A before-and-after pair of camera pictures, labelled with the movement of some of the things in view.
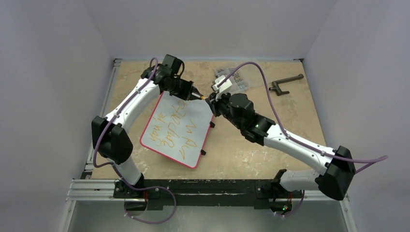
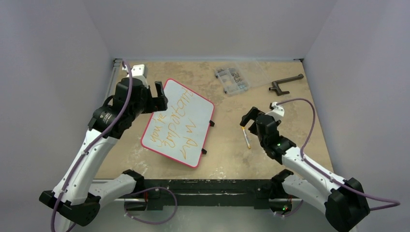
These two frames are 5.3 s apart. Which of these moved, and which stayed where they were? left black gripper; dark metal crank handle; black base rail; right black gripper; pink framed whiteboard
Moved: right black gripper; left black gripper
Stayed: pink framed whiteboard; black base rail; dark metal crank handle
